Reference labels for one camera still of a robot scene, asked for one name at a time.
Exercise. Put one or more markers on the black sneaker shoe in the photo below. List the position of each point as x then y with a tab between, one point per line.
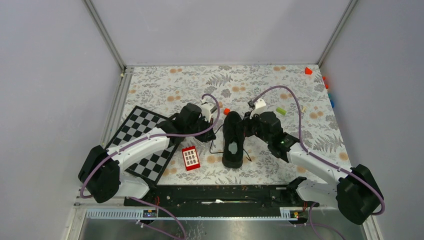
233	134

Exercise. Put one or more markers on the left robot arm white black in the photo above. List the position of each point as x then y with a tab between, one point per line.
102	172

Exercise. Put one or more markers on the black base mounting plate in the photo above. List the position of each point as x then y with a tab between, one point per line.
237	198

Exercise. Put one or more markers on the green rectangular block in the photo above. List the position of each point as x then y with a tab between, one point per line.
281	111

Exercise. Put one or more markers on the orange red toy piece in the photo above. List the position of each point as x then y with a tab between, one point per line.
325	82

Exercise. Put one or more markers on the red triangular block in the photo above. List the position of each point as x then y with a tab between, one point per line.
308	71

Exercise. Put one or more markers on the grey slotted cable duct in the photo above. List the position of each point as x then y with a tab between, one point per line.
262	214

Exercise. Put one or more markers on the floral patterned table mat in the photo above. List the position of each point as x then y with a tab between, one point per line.
166	89

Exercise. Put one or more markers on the black white chessboard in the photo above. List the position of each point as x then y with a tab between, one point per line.
147	159

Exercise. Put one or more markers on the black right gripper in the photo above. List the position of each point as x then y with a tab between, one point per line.
248	120

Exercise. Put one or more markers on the small red cube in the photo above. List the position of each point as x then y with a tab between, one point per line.
226	111

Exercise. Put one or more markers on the red toy calculator block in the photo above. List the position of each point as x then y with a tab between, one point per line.
190	158

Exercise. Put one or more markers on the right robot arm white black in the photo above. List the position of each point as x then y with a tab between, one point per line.
353	191

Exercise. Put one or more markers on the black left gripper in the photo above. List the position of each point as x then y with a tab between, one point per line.
206	136

